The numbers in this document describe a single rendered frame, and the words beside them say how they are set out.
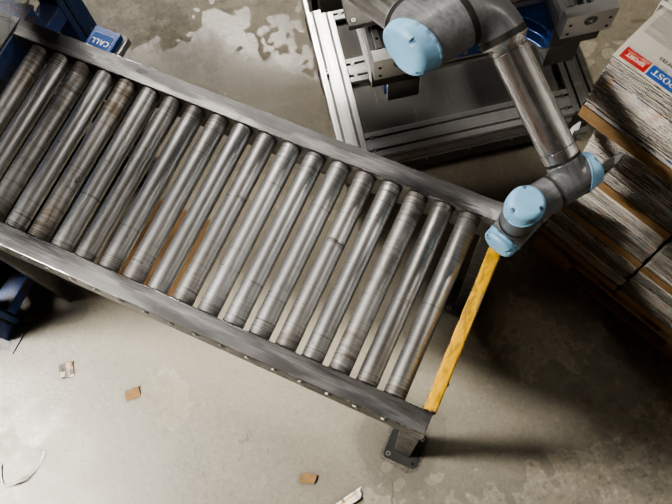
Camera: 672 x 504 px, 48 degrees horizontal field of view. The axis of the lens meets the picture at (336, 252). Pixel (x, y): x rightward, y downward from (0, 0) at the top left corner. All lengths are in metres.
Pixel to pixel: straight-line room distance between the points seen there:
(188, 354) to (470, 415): 0.92
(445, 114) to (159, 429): 1.36
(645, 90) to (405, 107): 1.05
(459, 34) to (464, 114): 1.04
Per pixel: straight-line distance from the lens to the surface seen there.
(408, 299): 1.68
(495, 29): 1.52
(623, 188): 1.98
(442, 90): 2.57
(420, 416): 1.63
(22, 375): 2.72
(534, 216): 1.52
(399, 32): 1.47
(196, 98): 1.92
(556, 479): 2.48
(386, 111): 2.52
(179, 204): 1.82
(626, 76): 1.67
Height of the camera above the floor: 2.42
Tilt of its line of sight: 71 degrees down
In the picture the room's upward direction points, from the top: 11 degrees counter-clockwise
